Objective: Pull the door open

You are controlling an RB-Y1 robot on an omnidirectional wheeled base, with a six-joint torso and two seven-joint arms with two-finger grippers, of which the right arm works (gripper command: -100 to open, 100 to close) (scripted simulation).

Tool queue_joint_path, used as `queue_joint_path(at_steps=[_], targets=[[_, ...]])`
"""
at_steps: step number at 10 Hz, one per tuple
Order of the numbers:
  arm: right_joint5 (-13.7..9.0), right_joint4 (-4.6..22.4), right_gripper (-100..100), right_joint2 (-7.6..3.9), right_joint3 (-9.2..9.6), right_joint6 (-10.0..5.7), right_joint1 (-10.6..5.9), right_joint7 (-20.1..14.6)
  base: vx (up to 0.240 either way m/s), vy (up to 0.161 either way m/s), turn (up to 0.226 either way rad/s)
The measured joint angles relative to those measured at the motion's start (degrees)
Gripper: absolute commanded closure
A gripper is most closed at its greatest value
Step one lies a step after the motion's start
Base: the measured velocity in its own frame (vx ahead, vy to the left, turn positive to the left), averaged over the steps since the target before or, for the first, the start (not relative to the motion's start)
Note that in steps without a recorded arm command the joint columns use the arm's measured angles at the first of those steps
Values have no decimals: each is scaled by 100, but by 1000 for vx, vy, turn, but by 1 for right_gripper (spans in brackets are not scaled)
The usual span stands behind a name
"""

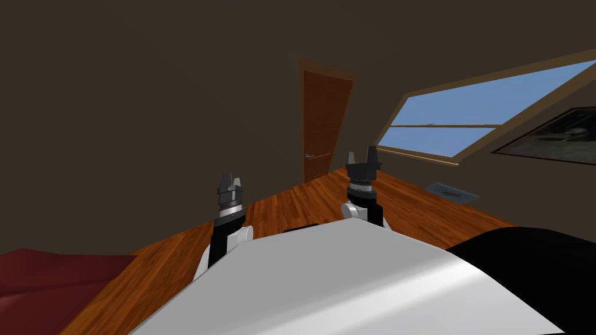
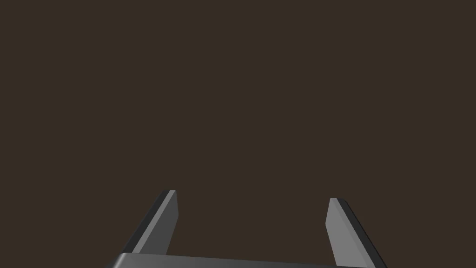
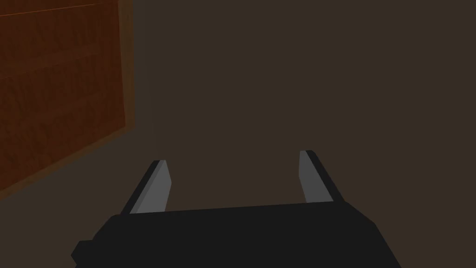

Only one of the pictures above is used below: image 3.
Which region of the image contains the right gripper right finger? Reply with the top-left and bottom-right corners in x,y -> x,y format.
298,149 -> 345,204

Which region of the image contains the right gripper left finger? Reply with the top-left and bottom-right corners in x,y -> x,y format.
120,159 -> 172,215

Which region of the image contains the brown wooden door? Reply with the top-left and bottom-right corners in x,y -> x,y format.
0,0 -> 134,201

